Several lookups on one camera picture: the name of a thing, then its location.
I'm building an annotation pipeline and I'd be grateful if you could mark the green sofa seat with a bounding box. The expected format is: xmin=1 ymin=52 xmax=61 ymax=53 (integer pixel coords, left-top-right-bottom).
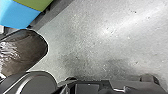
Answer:
xmin=13 ymin=0 xmax=55 ymax=13

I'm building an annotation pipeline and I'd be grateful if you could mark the blue sofa seat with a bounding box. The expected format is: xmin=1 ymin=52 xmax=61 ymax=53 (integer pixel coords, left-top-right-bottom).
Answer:
xmin=0 ymin=0 xmax=43 ymax=31

